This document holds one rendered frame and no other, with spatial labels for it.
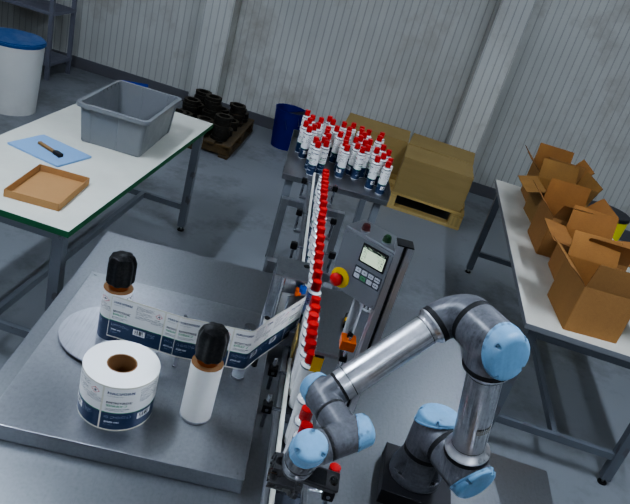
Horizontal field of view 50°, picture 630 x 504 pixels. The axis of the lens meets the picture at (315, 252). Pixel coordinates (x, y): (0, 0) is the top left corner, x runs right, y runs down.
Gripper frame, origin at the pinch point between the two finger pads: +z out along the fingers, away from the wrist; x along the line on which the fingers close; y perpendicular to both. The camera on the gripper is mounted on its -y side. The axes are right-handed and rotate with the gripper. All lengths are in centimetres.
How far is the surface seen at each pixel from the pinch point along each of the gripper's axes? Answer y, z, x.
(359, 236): -3, -26, -61
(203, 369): 28.9, -1.5, -24.2
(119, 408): 47.1, 3.3, -10.5
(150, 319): 49, 14, -42
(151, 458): 35.8, 6.8, -1.0
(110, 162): 108, 112, -168
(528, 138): -215, 295, -473
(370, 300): -10, -15, -49
